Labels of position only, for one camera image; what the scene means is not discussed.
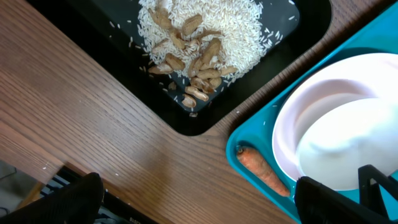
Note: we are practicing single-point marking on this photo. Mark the cream bowl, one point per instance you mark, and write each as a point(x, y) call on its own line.
point(356, 134)

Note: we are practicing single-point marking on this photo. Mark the black tray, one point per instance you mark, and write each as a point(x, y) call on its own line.
point(108, 32)

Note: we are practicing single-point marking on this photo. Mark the rice and food scraps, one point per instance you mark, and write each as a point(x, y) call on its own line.
point(193, 50)

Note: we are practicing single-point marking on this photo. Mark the orange carrot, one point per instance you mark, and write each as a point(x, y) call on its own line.
point(253, 161)

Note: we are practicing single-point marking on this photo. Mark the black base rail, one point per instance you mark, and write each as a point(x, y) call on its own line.
point(112, 209)

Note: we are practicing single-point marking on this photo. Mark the large pink plate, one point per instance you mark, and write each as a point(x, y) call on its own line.
point(358, 77)

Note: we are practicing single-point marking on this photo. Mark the teal serving tray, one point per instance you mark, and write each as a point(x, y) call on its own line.
point(378, 35)

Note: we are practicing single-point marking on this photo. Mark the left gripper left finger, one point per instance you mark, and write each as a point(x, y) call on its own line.
point(77, 202)

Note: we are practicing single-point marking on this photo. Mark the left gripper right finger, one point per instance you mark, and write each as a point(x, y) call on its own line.
point(317, 203)

